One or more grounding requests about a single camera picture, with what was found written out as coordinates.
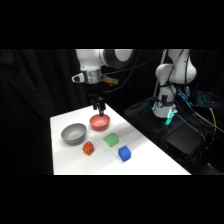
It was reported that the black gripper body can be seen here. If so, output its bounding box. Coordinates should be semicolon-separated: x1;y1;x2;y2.
86;82;105;105

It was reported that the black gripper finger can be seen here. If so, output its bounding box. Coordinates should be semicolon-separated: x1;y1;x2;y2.
92;99;101;112
98;101;107;118

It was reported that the blue cube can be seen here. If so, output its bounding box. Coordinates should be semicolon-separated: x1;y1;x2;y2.
117;145;132;163

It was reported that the pink bowl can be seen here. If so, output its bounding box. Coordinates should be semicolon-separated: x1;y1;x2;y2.
89;113;111;132

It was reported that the grey bowl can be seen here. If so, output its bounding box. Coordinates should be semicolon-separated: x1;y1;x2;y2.
60;122;88;145

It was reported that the green wedge block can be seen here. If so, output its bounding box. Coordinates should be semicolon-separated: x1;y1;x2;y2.
102;132;120;148

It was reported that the orange spotted die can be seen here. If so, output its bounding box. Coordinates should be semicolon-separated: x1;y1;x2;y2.
82;140;95;156

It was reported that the black robot stand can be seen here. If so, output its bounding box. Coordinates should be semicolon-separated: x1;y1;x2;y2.
124;97;188;153

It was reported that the black curtain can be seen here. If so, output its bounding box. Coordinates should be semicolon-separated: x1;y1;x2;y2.
0;49;224;176

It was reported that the green base light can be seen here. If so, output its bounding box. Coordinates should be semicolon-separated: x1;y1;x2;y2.
151;102;178;127

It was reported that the blue electronics board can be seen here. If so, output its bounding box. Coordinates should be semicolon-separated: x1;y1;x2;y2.
176;87;195;108

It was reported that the black box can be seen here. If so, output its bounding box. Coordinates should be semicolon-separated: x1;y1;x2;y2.
165;123;205;156

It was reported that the teal lit device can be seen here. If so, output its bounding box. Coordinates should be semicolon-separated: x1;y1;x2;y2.
195;90;218;108

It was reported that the tan wrist camera mount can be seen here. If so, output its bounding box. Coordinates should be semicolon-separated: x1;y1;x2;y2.
101;75;120;86

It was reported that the yellow cable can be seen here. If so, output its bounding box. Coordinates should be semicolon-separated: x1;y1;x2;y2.
207;107;218;133

